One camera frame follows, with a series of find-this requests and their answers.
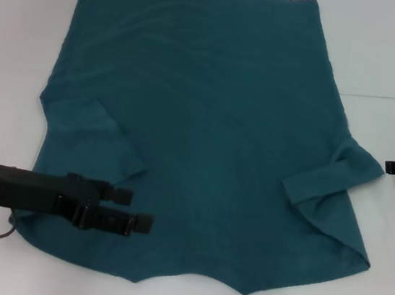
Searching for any blue shirt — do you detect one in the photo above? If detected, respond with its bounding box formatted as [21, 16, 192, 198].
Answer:
[2, 0, 395, 295]

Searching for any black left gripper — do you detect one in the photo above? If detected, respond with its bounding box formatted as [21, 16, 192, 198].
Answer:
[0, 163, 159, 240]

